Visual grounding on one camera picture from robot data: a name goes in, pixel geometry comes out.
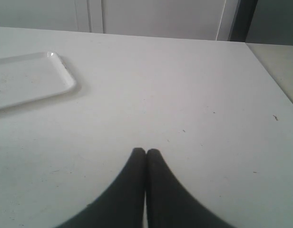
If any dark vertical post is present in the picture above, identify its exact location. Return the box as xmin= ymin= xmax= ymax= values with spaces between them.
xmin=228 ymin=0 xmax=258 ymax=42

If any white plastic tray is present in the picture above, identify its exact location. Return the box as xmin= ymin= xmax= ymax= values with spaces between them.
xmin=0 ymin=52 xmax=77 ymax=110

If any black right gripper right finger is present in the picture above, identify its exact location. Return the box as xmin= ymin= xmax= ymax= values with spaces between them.
xmin=146 ymin=149 xmax=232 ymax=228

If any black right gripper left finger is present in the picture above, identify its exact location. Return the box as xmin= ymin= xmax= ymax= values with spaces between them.
xmin=59 ymin=148 xmax=146 ymax=228

